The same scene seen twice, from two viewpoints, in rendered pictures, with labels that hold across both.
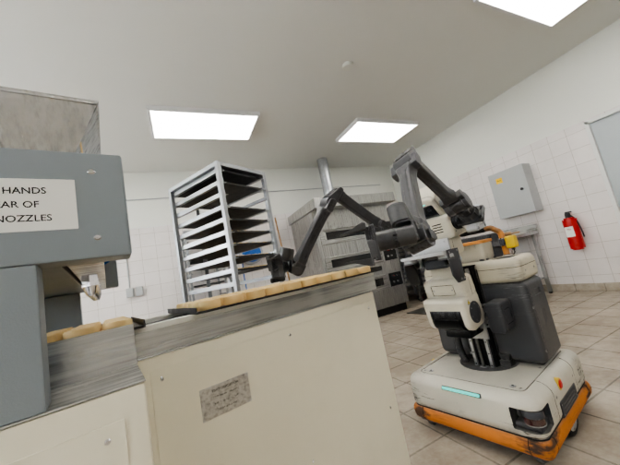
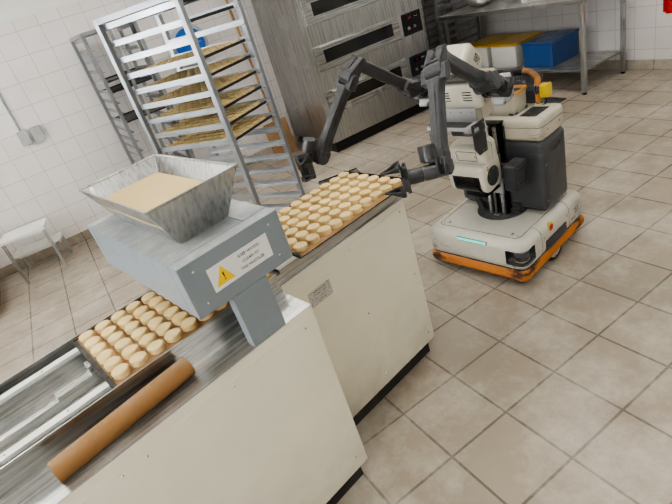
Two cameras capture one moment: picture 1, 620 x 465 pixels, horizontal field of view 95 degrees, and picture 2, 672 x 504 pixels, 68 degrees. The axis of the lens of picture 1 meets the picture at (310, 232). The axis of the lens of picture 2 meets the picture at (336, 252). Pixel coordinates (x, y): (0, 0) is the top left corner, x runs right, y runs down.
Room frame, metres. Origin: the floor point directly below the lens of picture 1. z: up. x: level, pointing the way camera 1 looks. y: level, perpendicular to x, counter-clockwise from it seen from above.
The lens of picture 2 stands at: (-0.89, 0.11, 1.70)
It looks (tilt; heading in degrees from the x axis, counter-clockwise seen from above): 28 degrees down; 2
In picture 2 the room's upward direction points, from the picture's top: 18 degrees counter-clockwise
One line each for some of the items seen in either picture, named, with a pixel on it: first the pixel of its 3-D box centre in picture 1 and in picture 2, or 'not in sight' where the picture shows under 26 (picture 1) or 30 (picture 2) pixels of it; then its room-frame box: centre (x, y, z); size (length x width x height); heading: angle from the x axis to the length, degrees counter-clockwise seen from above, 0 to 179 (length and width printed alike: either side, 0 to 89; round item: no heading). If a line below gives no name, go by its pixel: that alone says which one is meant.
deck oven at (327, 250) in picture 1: (350, 259); (349, 38); (5.04, -0.60, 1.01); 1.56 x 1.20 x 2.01; 115
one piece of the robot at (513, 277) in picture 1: (481, 300); (505, 151); (1.70, -0.89, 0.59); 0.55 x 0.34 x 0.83; 36
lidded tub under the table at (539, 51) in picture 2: not in sight; (550, 48); (4.53, -2.59, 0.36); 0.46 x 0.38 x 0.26; 117
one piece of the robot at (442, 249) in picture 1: (431, 262); (457, 131); (1.48, -0.58, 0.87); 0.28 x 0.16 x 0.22; 36
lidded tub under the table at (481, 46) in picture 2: not in sight; (489, 51); (5.30, -2.23, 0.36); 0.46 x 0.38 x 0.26; 114
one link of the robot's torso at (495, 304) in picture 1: (471, 318); (490, 178); (1.50, -0.72, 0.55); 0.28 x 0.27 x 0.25; 36
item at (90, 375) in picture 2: not in sight; (73, 381); (0.33, 1.00, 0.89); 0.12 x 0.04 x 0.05; 127
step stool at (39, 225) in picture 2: not in sight; (37, 248); (3.67, 2.95, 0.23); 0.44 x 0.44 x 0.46; 17
